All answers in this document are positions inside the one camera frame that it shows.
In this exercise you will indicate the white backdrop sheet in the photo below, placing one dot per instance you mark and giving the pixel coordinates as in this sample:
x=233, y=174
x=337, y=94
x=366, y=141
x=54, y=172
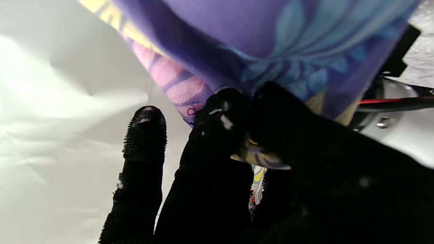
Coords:
x=67, y=101

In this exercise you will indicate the blue leaf print pillowcase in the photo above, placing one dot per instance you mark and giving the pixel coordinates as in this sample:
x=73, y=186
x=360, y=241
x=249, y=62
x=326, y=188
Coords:
x=237, y=34

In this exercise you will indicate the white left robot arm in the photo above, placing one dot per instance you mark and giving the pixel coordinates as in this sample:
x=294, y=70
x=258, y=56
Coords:
x=407, y=135

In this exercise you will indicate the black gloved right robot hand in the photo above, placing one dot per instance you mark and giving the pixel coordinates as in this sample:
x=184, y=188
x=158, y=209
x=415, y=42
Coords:
x=339, y=189

